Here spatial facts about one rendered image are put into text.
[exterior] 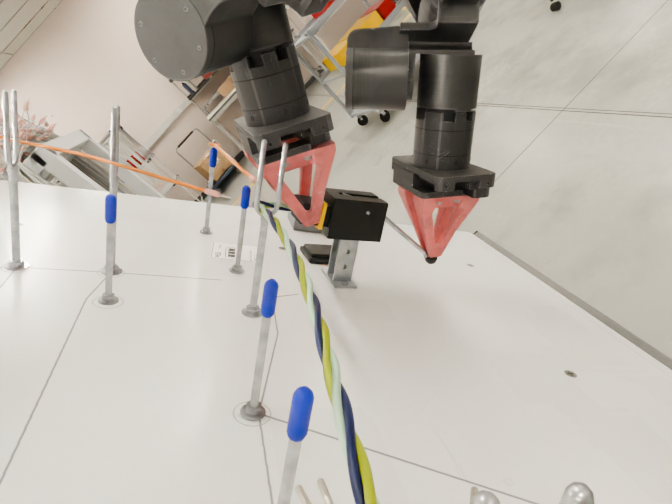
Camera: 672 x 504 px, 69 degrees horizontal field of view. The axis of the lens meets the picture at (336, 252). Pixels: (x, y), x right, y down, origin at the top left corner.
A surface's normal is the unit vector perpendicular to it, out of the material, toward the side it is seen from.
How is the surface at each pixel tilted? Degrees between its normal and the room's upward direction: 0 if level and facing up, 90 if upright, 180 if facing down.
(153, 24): 74
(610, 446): 54
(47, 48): 90
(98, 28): 90
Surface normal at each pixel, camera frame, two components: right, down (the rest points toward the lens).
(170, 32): -0.39, 0.50
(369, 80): -0.06, 0.34
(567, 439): 0.18, -0.93
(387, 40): -0.05, 0.00
